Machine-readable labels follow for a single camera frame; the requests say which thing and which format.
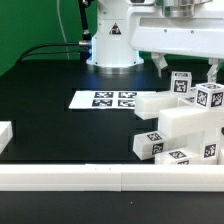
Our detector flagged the paper sheet with tags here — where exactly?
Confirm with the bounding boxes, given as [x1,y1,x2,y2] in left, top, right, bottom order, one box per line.
[69,90,151,109]

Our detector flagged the thin white cable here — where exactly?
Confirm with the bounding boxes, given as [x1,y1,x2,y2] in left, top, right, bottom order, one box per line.
[56,0,72,61]

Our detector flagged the white front fence rail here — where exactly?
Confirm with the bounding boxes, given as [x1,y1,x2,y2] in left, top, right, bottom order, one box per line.
[0,164,224,192]

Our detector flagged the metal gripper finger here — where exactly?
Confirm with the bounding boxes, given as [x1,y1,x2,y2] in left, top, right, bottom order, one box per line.
[151,52,168,78]
[207,58,223,82]

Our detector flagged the small white tagged cube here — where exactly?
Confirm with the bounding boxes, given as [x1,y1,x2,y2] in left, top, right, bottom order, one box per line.
[195,82,224,109]

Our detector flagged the white long chair back part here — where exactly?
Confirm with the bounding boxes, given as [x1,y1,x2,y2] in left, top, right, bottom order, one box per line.
[158,103,224,137]

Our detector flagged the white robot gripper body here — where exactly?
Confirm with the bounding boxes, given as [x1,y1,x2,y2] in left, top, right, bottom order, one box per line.
[126,0,224,59]

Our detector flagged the white tagged bar part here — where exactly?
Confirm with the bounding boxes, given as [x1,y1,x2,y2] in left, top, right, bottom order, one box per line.
[134,92,178,120]

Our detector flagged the white chair seat part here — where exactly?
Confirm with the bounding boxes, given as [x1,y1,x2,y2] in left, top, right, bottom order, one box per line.
[168,127,222,165]

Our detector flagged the black cables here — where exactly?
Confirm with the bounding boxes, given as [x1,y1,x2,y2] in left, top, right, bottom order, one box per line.
[16,40,93,64]

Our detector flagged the white left fence block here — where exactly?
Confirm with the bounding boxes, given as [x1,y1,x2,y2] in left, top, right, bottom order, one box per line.
[0,121,13,154]

